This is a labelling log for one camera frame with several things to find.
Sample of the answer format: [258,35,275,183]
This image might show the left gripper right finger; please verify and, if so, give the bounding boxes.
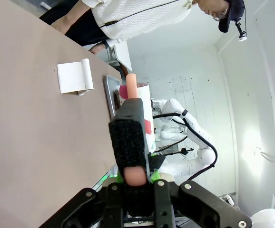
[151,172,252,228]

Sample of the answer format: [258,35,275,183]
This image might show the person in white sweater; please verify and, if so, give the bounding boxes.
[80,0,201,47]

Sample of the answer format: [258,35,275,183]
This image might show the white lint roller stand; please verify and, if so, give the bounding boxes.
[57,58,94,96]

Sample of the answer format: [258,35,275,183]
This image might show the dark navy cap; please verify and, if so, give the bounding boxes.
[218,0,246,33]

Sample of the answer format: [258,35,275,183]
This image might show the small cap-mounted camera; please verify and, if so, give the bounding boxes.
[234,18,247,43]

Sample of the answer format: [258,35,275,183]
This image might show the person's right hand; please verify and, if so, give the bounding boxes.
[49,20,69,34]

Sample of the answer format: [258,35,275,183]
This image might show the white side table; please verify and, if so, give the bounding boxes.
[107,41,133,72]

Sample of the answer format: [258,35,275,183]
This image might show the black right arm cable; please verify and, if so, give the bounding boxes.
[153,111,218,182]

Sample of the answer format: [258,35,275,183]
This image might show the person's left hand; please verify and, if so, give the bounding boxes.
[89,42,106,55]

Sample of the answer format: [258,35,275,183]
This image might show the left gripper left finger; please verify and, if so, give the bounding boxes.
[39,172,125,228]

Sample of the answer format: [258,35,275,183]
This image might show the brown cloth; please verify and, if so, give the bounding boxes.
[113,90,122,113]

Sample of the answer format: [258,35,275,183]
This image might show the person's right forearm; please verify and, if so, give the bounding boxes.
[63,9,81,27]

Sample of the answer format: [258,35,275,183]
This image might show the black trousers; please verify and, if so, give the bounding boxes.
[39,0,109,48]

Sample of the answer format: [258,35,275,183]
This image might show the silver metal tray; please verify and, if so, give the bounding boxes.
[103,75,123,120]

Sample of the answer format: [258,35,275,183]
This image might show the person's head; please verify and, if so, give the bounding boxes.
[192,0,231,23]

